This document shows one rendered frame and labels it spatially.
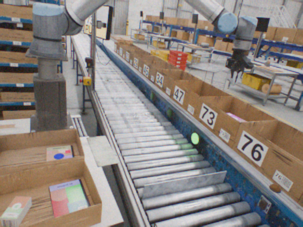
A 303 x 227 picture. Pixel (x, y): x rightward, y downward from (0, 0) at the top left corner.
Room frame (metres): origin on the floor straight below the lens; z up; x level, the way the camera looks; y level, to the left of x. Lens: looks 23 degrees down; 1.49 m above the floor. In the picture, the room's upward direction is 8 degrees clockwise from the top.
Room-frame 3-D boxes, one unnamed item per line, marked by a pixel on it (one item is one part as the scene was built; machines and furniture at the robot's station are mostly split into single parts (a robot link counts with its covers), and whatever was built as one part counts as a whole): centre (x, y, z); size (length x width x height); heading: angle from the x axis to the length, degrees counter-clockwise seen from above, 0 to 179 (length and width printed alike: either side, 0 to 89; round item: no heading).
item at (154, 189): (0.84, -0.23, 0.76); 0.46 x 0.01 x 0.09; 114
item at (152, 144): (1.23, -0.06, 0.72); 0.52 x 0.05 x 0.05; 114
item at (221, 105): (1.28, -0.53, 0.96); 0.39 x 0.29 x 0.17; 24
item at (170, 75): (1.99, -0.21, 0.96); 0.39 x 0.29 x 0.17; 24
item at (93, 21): (2.08, 0.63, 1.11); 0.12 x 0.05 x 0.88; 24
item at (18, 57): (2.15, 1.37, 0.99); 0.40 x 0.30 x 0.10; 111
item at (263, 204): (0.73, -0.54, 0.81); 0.05 x 0.02 x 0.07; 24
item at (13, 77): (2.15, 1.37, 0.79); 0.40 x 0.30 x 0.10; 115
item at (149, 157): (1.11, -0.11, 0.72); 0.52 x 0.05 x 0.05; 114
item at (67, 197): (0.66, 0.28, 0.76); 0.19 x 0.14 x 0.02; 33
